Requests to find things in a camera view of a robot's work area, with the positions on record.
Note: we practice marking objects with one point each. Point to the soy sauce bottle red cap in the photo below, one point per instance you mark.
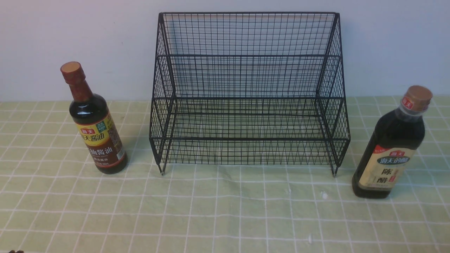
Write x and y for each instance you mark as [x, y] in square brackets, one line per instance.
[92, 116]

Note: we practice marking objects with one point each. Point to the vinegar bottle tan cap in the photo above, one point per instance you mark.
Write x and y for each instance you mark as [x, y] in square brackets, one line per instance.
[395, 139]

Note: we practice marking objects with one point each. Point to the green checkered tablecloth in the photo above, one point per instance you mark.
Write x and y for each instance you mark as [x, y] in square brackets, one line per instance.
[54, 200]

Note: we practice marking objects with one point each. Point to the black wire mesh rack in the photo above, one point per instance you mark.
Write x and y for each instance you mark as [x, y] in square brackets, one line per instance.
[249, 88]

